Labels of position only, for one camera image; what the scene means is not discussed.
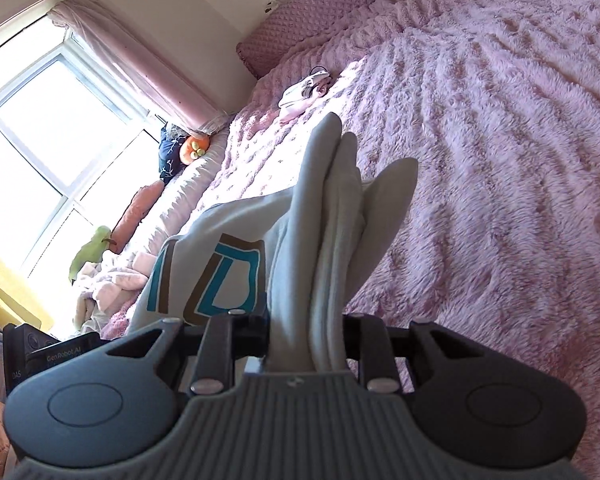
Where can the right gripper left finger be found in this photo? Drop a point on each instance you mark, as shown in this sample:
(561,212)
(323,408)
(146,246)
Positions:
(217,346)

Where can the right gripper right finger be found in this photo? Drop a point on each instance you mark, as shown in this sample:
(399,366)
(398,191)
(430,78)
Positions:
(375,347)

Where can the white t-shirt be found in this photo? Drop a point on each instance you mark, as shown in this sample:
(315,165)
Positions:
(298,255)

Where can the small pink folded clothes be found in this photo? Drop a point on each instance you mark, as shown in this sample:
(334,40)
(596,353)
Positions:
(300,96)

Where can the green plush toy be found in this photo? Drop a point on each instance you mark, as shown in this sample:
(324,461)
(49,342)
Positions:
(91,252)

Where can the orange plush toy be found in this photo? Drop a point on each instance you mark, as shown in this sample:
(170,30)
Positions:
(193,147)

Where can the window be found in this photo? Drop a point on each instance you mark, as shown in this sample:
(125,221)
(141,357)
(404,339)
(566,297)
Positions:
(74,148)

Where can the pink curtain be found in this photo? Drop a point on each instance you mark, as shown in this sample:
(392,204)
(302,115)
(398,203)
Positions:
(141,68)

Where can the pink fluffy blanket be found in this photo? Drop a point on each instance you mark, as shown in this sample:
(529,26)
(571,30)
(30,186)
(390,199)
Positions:
(499,101)

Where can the purple quilted headboard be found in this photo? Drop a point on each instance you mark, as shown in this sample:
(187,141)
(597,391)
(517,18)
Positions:
(291,22)

